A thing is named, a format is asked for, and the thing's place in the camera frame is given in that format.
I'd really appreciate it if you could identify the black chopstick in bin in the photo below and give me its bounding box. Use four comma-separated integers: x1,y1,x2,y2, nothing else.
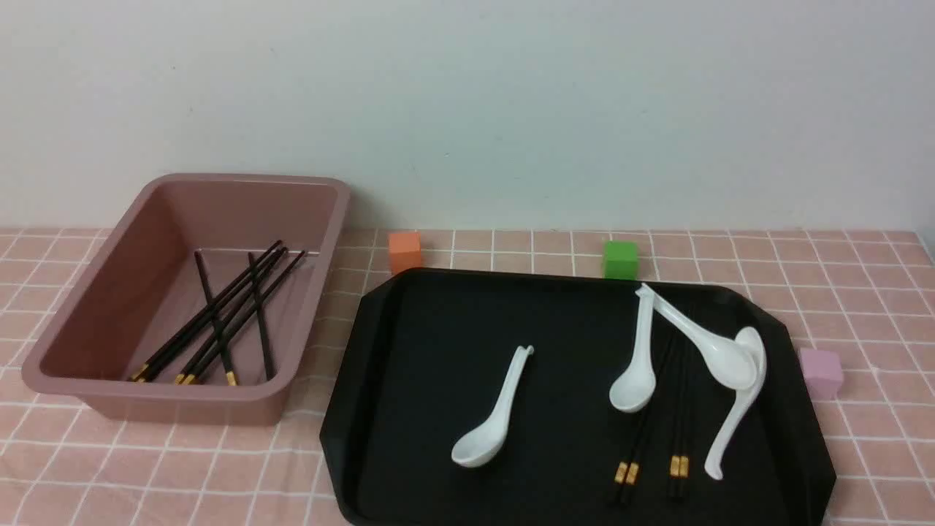
127,240,291,386
175,248,306,386
175,248,289,385
247,252,276,381
126,251,248,382
194,252,238,386

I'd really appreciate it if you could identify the white ceramic spoon far right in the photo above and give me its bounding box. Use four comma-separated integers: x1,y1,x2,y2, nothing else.
704,327,767,481

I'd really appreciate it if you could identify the black plastic tray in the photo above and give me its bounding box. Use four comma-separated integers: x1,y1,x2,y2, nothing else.
321,267,837,525

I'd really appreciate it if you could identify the pink plastic bin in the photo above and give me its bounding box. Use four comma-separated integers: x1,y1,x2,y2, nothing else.
21,174,351,426

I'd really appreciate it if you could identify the pink checkered tablecloth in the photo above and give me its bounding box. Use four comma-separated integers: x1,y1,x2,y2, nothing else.
1,226,934,525

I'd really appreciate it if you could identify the green cube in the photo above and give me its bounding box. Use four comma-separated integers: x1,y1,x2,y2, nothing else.
602,240,640,281

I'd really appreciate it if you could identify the orange cube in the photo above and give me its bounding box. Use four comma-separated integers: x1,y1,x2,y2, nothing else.
388,231,424,275

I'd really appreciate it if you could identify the white ceramic spoon left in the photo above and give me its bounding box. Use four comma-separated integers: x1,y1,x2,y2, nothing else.
451,344,535,468

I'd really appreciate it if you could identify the white ceramic spoon upper right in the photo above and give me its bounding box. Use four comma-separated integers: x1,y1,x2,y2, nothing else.
637,283,765,392

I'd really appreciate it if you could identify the white ceramic spoon middle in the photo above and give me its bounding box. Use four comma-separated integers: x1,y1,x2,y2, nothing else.
610,283,657,413

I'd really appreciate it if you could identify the black chopstick on tray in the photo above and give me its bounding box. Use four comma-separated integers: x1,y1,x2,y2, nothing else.
621,336,682,506
667,348,687,503
675,347,694,503
612,332,676,506

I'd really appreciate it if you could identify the white ceramic spoon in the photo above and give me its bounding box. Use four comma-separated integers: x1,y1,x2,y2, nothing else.
610,283,657,413
451,344,535,468
637,283,765,392
704,327,767,481

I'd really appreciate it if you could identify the pink cube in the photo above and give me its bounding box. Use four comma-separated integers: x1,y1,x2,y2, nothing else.
798,347,844,400

